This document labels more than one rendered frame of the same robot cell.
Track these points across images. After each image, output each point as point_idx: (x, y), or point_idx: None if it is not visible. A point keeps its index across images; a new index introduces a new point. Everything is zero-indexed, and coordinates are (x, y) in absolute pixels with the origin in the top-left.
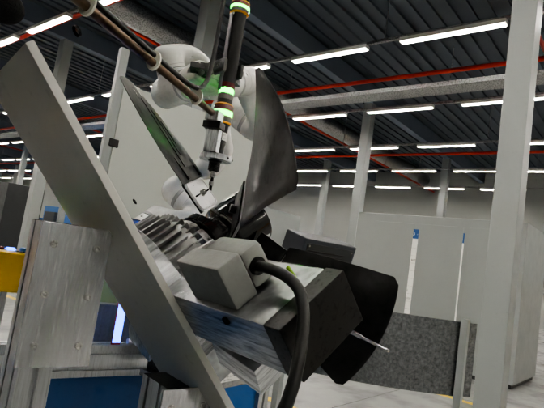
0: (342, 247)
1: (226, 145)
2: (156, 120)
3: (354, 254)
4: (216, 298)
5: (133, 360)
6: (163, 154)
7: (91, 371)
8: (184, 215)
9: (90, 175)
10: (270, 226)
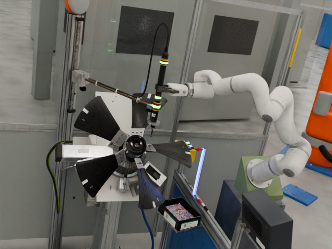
0: (261, 217)
1: (276, 122)
2: (142, 106)
3: (270, 231)
4: None
5: (194, 205)
6: (132, 117)
7: (187, 199)
8: (275, 163)
9: None
10: (126, 147)
